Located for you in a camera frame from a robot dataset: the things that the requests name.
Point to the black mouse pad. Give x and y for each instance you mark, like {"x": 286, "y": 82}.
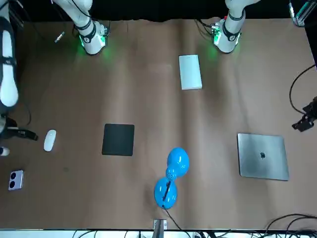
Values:
{"x": 118, "y": 140}

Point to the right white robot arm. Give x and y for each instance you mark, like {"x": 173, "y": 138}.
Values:
{"x": 8, "y": 81}

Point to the aluminium profile bar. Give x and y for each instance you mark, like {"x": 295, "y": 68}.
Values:
{"x": 301, "y": 12}

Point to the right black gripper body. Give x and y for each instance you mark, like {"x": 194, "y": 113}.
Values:
{"x": 22, "y": 136}

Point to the silver laptop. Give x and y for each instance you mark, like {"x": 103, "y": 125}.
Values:
{"x": 262, "y": 156}

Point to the white computer mouse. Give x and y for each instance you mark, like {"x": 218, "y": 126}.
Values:
{"x": 50, "y": 140}

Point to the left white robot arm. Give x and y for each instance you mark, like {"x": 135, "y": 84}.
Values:
{"x": 230, "y": 37}

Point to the white flat book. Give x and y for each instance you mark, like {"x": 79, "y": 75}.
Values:
{"x": 190, "y": 72}

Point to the blue desk lamp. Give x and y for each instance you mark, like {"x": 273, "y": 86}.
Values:
{"x": 178, "y": 161}

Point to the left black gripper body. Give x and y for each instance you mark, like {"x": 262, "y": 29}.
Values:
{"x": 313, "y": 106}

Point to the aluminium camera post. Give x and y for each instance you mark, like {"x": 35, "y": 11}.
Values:
{"x": 159, "y": 229}

